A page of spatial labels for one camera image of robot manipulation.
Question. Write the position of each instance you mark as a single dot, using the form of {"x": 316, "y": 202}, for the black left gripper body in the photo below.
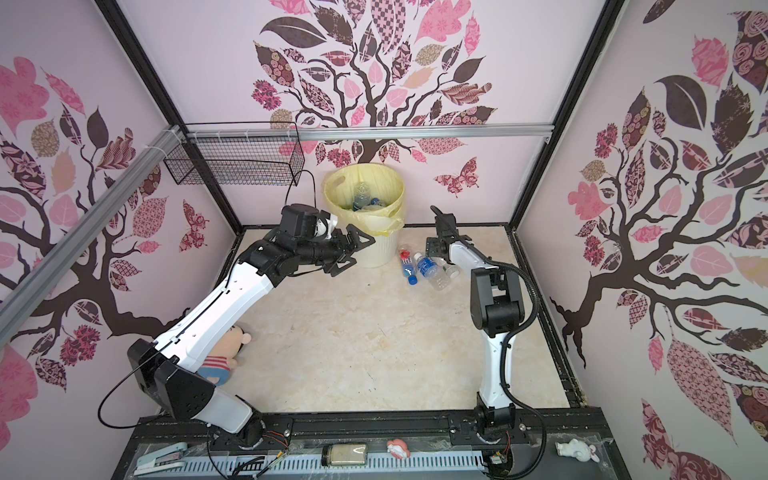
{"x": 327, "y": 252}

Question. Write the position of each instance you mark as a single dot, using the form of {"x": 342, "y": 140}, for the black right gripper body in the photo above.
{"x": 433, "y": 244}

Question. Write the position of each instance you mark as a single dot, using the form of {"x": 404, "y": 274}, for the large clear purple-tint bottle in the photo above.
{"x": 375, "y": 205}

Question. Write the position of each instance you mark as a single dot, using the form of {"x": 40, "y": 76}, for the blue label bottle white cap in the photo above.
{"x": 362, "y": 196}

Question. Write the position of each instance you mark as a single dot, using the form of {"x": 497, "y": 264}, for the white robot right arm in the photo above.
{"x": 496, "y": 309}

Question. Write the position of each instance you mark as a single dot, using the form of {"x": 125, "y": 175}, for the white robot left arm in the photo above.
{"x": 166, "y": 368}

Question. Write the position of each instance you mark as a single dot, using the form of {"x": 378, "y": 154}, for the white bin with yellow bag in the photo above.
{"x": 384, "y": 225}

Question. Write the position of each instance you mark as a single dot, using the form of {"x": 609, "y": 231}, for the striped plush doll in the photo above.
{"x": 221, "y": 362}

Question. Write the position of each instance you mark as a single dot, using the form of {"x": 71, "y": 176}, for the pink white small toy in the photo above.
{"x": 398, "y": 449}

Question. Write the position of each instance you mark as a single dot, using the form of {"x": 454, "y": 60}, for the beige rectangular box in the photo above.
{"x": 344, "y": 455}

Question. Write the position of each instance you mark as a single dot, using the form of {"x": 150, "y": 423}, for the white stapler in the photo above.
{"x": 166, "y": 458}

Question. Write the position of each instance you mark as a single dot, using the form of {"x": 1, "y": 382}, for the white plush toy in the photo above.
{"x": 578, "y": 450}

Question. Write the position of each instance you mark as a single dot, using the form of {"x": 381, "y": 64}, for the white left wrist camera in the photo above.
{"x": 326, "y": 225}

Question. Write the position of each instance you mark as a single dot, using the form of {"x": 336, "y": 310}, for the black wire basket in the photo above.
{"x": 262, "y": 153}

